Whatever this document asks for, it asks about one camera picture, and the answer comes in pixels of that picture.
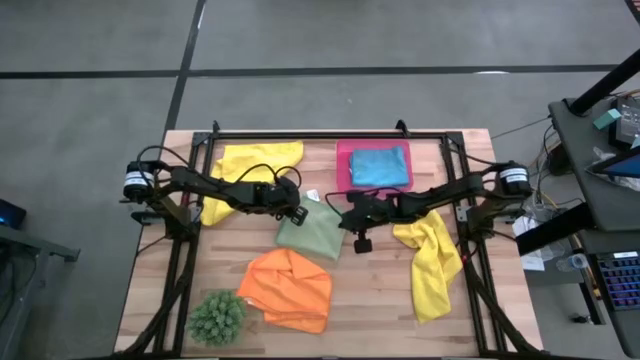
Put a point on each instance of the black side desk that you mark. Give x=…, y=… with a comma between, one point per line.
x=575, y=150

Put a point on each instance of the yellow microfiber towel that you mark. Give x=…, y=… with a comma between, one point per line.
x=265, y=152
x=432, y=260

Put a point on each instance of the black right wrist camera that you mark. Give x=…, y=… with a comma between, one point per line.
x=363, y=245

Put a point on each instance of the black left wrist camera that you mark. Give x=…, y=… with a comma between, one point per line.
x=299, y=216

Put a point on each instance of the green microfiber towel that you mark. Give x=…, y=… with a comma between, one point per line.
x=315, y=230

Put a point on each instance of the black electronics box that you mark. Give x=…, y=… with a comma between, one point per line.
x=629, y=122

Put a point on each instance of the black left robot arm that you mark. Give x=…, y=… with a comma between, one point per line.
x=210, y=185

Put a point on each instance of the dark tablet screen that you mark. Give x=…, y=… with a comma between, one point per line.
x=620, y=165

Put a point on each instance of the grey metal mounting plate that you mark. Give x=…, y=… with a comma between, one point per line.
x=462, y=212

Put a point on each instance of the orange microfiber towel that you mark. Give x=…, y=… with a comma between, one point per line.
x=285, y=295

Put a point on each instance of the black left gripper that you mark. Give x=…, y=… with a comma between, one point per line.
x=275, y=195

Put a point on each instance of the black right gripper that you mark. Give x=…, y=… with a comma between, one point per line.
x=372, y=211

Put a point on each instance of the green artificial plant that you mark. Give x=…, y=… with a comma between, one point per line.
x=217, y=318

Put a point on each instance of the small black floor object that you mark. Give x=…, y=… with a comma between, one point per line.
x=580, y=318

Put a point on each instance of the small teal box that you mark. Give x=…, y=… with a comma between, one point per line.
x=607, y=119

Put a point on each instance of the grey metal cart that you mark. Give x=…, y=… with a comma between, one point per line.
x=50, y=248

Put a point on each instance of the black low desk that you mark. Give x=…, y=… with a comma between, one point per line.
x=550, y=232

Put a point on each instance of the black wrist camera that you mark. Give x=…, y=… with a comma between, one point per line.
x=299, y=216
x=363, y=245

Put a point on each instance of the blue-lit black device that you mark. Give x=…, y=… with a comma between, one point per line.
x=10, y=215

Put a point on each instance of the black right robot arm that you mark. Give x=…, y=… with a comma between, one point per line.
x=450, y=190

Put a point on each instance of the clear plastic bottle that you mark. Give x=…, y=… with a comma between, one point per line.
x=575, y=261

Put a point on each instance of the black metal rig frame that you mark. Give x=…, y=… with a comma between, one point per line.
x=325, y=135

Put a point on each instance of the black slanted pole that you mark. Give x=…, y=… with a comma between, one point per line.
x=605, y=85

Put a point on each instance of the keyboard with blue keys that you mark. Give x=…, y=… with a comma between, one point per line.
x=620, y=280

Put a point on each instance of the white card towel tag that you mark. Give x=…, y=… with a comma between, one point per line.
x=313, y=195
x=245, y=301

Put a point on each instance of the blue microfiber towel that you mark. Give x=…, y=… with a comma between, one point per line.
x=378, y=167

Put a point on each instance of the pink plastic tray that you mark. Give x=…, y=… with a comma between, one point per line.
x=342, y=165

